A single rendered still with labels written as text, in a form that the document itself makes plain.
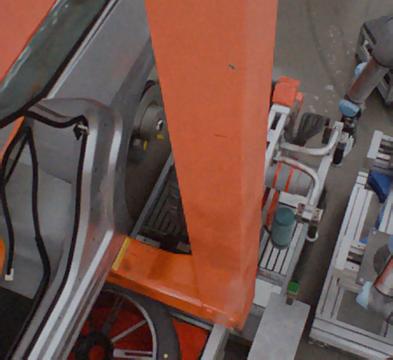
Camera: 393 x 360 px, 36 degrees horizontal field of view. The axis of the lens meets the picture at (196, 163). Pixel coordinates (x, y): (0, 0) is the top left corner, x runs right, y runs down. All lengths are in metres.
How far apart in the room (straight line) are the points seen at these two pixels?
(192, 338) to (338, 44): 2.03
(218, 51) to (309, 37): 2.97
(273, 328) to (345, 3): 2.29
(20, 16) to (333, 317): 2.52
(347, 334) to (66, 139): 1.49
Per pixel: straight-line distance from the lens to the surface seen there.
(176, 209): 2.21
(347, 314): 2.86
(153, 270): 2.38
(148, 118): 2.42
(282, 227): 2.41
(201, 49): 0.94
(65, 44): 1.61
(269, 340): 2.54
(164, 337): 2.50
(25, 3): 0.41
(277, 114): 2.18
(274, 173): 2.29
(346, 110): 2.41
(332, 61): 3.78
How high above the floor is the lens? 2.92
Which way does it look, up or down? 61 degrees down
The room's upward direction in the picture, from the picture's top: 7 degrees counter-clockwise
